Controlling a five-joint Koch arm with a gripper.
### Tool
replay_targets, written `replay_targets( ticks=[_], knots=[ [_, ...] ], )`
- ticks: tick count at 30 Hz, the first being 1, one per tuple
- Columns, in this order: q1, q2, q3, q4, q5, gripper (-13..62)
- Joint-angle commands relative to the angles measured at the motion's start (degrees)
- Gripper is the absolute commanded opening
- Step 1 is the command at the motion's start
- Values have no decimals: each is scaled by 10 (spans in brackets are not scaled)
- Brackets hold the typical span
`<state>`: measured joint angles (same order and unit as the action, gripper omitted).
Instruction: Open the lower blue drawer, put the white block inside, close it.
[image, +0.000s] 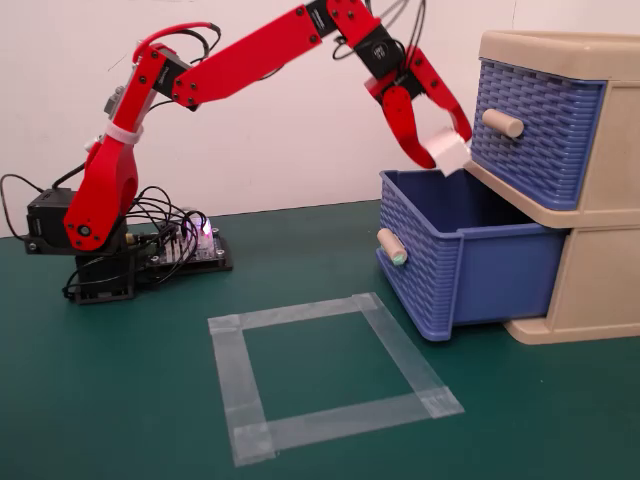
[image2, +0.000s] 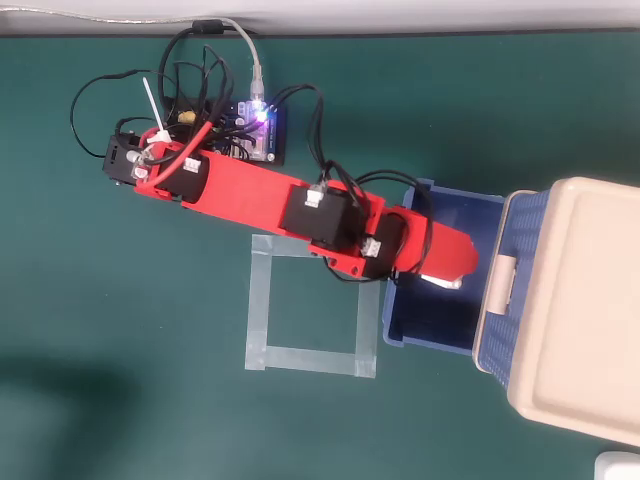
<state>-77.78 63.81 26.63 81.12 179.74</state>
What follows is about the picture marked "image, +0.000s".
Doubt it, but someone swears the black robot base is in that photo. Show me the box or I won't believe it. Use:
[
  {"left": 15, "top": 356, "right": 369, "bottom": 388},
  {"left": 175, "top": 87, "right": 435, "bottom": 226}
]
[{"left": 23, "top": 187, "right": 137, "bottom": 306}]

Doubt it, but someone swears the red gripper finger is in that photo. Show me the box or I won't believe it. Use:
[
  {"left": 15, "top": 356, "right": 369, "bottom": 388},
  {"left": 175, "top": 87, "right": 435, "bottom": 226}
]
[
  {"left": 406, "top": 46, "right": 474, "bottom": 147},
  {"left": 381, "top": 84, "right": 437, "bottom": 170}
]

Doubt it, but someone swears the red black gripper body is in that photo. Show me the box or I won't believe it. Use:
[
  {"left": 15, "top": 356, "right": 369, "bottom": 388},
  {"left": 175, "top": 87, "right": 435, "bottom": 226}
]
[{"left": 353, "top": 24, "right": 430, "bottom": 102}]

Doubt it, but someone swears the translucent tape strip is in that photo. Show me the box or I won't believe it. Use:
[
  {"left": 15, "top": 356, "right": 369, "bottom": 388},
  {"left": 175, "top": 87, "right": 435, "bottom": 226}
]
[
  {"left": 351, "top": 292, "right": 466, "bottom": 420},
  {"left": 231, "top": 388, "right": 466, "bottom": 468},
  {"left": 206, "top": 291, "right": 380, "bottom": 335},
  {"left": 206, "top": 314, "right": 279, "bottom": 468}
]

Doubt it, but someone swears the controller board on black plate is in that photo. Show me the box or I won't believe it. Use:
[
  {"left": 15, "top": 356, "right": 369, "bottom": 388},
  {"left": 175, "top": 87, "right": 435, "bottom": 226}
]
[{"left": 127, "top": 213, "right": 234, "bottom": 282}]

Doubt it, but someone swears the black base with electronics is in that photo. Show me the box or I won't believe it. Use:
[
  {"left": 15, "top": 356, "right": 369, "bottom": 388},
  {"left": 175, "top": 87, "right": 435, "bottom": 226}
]
[{"left": 0, "top": 172, "right": 214, "bottom": 301}]

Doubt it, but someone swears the beige drawer cabinet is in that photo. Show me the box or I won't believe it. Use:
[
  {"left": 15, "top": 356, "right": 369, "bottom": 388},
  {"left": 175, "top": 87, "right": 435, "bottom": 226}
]
[{"left": 466, "top": 29, "right": 640, "bottom": 346}]

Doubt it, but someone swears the red cable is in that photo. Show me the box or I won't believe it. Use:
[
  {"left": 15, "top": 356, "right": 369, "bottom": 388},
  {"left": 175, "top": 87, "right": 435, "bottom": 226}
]
[{"left": 131, "top": 20, "right": 222, "bottom": 67}]

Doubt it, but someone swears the white zip tie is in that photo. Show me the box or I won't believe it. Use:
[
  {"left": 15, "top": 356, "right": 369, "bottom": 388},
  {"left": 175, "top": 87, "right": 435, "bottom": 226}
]
[{"left": 103, "top": 124, "right": 146, "bottom": 147}]

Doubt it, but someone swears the blue woven drawer plain handle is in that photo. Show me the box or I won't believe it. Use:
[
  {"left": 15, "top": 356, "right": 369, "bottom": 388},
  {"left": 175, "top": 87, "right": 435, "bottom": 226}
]
[{"left": 469, "top": 57, "right": 608, "bottom": 211}]

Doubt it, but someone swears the blue woven drawer green-tipped handle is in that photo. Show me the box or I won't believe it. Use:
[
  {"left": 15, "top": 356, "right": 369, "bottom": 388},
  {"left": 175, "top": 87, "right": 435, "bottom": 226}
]
[{"left": 375, "top": 168, "right": 570, "bottom": 343}]

